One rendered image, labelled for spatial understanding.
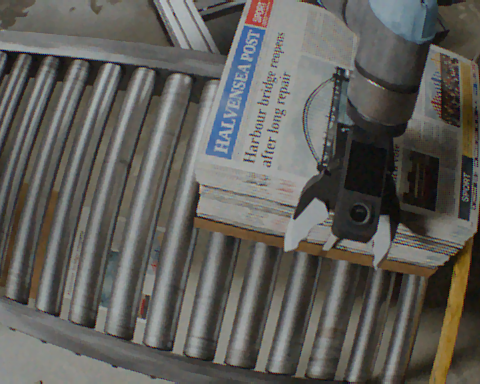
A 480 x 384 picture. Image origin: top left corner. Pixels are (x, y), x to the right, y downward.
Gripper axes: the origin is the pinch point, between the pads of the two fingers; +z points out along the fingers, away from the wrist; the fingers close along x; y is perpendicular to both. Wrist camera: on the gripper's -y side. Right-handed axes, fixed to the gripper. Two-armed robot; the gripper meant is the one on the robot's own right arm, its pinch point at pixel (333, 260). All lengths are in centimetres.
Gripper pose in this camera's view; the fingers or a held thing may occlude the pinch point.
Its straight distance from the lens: 76.4
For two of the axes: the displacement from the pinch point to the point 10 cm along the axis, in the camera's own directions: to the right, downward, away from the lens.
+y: 1.7, -6.1, 7.8
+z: -1.6, 7.6, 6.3
